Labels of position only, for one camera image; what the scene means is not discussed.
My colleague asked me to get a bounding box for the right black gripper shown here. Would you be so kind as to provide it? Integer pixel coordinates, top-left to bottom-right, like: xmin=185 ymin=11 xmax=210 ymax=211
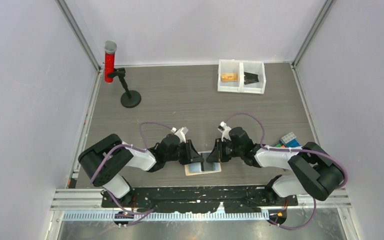
xmin=206 ymin=138 xmax=244 ymax=163

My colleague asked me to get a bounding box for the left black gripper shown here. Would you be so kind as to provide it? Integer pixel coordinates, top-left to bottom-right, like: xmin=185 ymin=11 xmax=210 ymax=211
xmin=164 ymin=139 xmax=204 ymax=165

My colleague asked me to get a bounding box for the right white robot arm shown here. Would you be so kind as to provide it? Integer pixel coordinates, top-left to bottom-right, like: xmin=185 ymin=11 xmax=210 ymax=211
xmin=206 ymin=122 xmax=348 ymax=205

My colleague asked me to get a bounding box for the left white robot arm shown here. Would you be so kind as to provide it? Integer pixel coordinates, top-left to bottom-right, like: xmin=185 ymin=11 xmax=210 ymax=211
xmin=77 ymin=133 xmax=205 ymax=207

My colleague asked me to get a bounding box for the gold card in bin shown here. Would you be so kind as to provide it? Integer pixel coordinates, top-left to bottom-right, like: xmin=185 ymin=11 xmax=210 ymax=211
xmin=220 ymin=72 xmax=238 ymax=82

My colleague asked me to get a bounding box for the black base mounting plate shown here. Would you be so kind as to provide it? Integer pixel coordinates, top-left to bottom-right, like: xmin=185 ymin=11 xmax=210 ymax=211
xmin=101 ymin=185 xmax=298 ymax=214

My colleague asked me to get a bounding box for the colourful toy brick assembly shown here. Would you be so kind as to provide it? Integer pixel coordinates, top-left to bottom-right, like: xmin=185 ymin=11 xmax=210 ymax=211
xmin=275 ymin=132 xmax=301 ymax=148

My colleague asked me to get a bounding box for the black stand with round base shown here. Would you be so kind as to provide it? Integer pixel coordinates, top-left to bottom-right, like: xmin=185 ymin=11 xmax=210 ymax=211
xmin=106 ymin=67 xmax=142 ymax=108

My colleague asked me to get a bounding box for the white two-compartment bin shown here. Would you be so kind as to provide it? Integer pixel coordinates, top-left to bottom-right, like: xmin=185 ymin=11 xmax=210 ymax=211
xmin=217 ymin=59 xmax=267 ymax=95

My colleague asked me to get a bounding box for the red cylinder with grey cap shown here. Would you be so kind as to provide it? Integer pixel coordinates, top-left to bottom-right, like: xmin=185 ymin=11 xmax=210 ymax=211
xmin=104 ymin=40 xmax=117 ymax=83

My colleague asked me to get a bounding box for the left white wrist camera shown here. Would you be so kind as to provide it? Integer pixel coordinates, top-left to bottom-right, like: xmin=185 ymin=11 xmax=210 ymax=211
xmin=170 ymin=127 xmax=189 ymax=143

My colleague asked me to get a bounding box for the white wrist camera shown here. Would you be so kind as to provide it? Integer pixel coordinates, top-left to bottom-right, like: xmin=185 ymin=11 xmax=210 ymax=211
xmin=170 ymin=127 xmax=189 ymax=143
xmin=217 ymin=121 xmax=232 ymax=142

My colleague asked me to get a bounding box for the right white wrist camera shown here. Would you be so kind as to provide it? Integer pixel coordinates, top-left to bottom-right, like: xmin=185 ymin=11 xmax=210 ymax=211
xmin=217 ymin=121 xmax=232 ymax=142

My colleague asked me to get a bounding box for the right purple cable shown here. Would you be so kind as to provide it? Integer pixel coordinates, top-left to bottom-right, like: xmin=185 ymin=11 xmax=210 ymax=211
xmin=223 ymin=112 xmax=349 ymax=190

